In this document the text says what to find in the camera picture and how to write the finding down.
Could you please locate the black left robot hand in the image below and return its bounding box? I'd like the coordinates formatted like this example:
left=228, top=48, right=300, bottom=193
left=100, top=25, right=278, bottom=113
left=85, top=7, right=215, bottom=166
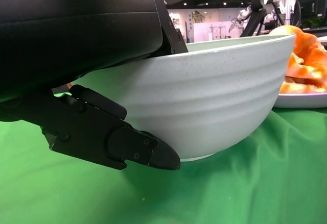
left=0, top=0, right=189, bottom=171

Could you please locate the pale grey-green bowl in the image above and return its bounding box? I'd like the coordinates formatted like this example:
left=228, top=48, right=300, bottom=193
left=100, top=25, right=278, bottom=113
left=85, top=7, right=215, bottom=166
left=73, top=34, right=296, bottom=162

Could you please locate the orange striped pumpkin bread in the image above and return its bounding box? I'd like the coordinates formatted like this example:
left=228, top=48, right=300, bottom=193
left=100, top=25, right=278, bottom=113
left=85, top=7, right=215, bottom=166
left=279, top=75, right=327, bottom=95
left=268, top=25, right=327, bottom=80

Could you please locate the lavender round plate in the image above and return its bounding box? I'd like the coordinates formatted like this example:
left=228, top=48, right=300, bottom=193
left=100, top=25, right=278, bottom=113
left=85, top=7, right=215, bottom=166
left=273, top=91, right=327, bottom=109

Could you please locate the black white background robot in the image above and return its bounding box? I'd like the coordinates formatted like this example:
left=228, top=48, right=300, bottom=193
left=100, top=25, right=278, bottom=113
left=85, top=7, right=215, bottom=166
left=231, top=0, right=291, bottom=38

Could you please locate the green tablecloth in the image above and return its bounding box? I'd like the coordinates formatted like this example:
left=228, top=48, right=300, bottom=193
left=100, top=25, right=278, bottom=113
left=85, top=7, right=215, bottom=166
left=0, top=91, right=327, bottom=224

